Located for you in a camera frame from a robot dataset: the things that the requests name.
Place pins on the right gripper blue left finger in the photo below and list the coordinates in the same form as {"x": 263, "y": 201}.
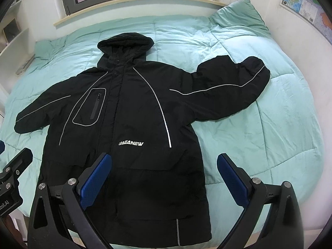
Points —
{"x": 58, "y": 218}

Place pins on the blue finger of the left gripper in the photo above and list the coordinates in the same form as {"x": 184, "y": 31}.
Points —
{"x": 12, "y": 171}

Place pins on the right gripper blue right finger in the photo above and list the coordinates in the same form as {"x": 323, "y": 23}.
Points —
{"x": 283, "y": 226}

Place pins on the black hooded winter jacket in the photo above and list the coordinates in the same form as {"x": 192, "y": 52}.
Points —
{"x": 140, "y": 112}

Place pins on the mint green quilted duvet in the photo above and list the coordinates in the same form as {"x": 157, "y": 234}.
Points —
{"x": 277, "y": 138}

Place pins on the white bookshelf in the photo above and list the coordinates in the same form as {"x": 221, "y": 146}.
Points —
{"x": 17, "y": 48}

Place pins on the wooden window sill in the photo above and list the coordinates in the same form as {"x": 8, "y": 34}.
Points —
{"x": 120, "y": 9}

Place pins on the world map wall poster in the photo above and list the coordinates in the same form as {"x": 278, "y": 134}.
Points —
{"x": 312, "y": 12}

